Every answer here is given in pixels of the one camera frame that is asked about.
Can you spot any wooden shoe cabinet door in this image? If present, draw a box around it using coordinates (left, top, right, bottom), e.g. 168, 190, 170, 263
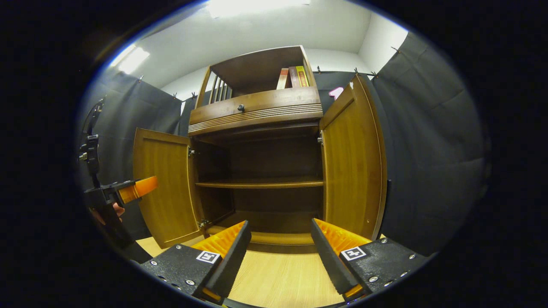
133, 127, 205, 249
319, 74, 388, 241

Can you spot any black backdrop cloth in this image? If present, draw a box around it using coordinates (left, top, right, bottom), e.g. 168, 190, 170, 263
77, 32, 486, 257

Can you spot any wooden cabinet drawer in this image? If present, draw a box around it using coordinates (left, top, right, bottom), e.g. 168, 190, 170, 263
188, 87, 324, 136

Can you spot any wooden double-door shoe cabinet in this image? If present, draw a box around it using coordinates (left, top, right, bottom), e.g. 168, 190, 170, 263
133, 45, 388, 255

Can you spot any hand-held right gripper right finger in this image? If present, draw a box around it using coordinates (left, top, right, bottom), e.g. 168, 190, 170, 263
310, 218, 431, 301

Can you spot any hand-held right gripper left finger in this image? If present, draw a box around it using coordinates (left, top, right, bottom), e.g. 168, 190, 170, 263
140, 220, 252, 302

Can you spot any ceiling light panel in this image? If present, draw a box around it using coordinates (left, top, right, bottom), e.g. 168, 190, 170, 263
109, 45, 150, 74
205, 0, 311, 18

